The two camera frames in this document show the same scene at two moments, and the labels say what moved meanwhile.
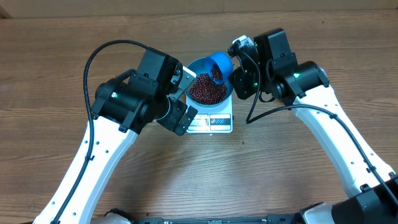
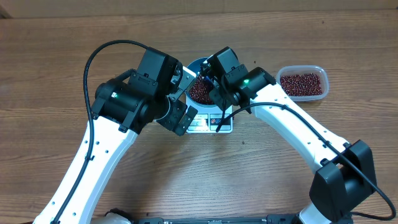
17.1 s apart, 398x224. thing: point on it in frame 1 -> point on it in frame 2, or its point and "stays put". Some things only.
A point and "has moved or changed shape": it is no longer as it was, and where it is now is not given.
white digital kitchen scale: [212, 120] stays put
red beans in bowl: [204, 91] stays put
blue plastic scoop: [222, 68] has moved or changed shape
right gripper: [240, 84] -> [217, 98]
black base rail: [268, 219] stays put
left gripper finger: [186, 121] stays put
